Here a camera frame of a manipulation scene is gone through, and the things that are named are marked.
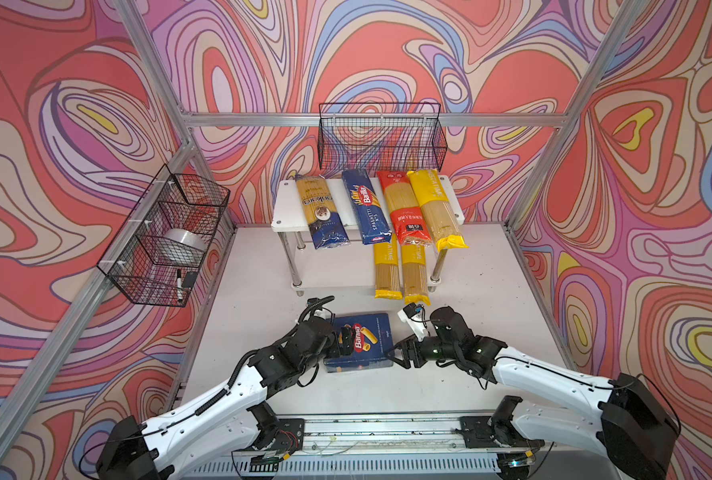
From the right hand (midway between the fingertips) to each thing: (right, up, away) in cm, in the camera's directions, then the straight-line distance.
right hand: (395, 357), depth 78 cm
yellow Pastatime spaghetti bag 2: (+8, +19, +15) cm, 25 cm away
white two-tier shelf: (-14, +23, +21) cm, 34 cm away
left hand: (-13, +6, 0) cm, 14 cm away
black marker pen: (-54, +19, -6) cm, 57 cm away
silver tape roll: (-53, +32, -4) cm, 62 cm away
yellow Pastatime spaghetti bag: (-1, +18, +15) cm, 23 cm away
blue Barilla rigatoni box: (-6, +2, +4) cm, 7 cm away
